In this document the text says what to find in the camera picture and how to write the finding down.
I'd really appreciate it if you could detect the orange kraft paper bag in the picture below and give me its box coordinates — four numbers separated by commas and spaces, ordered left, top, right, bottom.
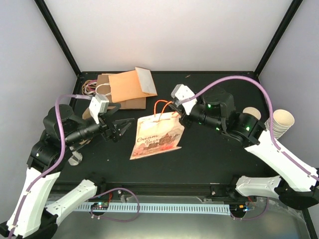
109, 67, 158, 103

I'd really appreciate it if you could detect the printed white paper bag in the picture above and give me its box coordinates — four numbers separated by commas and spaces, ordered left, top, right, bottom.
130, 100, 184, 160

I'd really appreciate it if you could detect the white slotted cable rail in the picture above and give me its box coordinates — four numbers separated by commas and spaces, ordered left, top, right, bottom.
71, 202, 231, 216

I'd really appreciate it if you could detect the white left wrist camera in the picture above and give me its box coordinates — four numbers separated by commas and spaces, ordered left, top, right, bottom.
89, 94, 109, 124

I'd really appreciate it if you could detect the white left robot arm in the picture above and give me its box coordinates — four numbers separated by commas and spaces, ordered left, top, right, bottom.
0, 104, 135, 239

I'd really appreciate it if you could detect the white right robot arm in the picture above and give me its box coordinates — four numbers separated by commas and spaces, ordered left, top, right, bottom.
177, 86, 319, 210

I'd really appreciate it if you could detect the brown kraft paper bag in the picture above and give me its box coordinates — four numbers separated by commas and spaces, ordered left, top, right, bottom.
82, 74, 147, 111

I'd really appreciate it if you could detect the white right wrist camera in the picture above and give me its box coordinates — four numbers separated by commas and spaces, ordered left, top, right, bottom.
171, 84, 197, 106

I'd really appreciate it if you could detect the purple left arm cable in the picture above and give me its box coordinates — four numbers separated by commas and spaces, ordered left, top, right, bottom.
7, 94, 141, 235

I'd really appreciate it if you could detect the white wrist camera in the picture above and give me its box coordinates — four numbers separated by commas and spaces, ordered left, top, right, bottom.
171, 84, 197, 106
89, 94, 109, 124

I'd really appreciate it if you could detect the brown pulp cup carrier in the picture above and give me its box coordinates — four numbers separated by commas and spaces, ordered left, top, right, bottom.
75, 108, 96, 147

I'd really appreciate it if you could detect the stack of paper cups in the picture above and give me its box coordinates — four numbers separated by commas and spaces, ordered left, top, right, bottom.
272, 109, 295, 139

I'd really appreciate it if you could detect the single paper coffee cup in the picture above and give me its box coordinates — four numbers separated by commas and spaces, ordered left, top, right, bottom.
242, 107, 261, 120

